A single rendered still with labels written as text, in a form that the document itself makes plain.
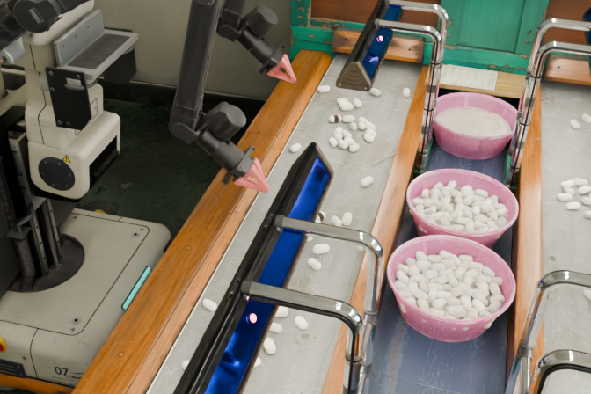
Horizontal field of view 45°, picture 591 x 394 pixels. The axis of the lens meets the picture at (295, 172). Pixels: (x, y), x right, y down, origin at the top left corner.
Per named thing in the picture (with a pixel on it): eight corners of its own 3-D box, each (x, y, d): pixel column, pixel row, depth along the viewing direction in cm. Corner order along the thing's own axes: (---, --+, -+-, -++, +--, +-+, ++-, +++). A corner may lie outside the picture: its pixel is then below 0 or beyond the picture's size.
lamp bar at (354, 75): (334, 88, 159) (336, 58, 155) (383, -5, 209) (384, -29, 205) (369, 93, 158) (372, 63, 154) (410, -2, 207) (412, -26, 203)
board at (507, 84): (424, 85, 221) (424, 82, 221) (429, 65, 233) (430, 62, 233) (533, 100, 214) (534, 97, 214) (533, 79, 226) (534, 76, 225)
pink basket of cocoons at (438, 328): (373, 338, 146) (376, 304, 141) (393, 256, 167) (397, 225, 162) (505, 367, 140) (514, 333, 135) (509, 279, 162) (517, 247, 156)
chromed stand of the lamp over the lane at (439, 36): (353, 174, 196) (366, 21, 171) (368, 138, 212) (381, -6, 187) (422, 186, 192) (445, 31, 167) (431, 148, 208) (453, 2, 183)
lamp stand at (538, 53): (501, 200, 187) (537, 43, 162) (504, 160, 203) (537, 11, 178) (577, 212, 183) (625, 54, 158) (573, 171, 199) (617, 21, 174)
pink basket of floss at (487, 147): (461, 174, 197) (466, 145, 191) (407, 130, 216) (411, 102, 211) (535, 153, 207) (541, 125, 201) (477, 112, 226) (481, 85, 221)
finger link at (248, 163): (280, 178, 165) (251, 151, 163) (270, 195, 160) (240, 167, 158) (261, 193, 169) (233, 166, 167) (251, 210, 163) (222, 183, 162)
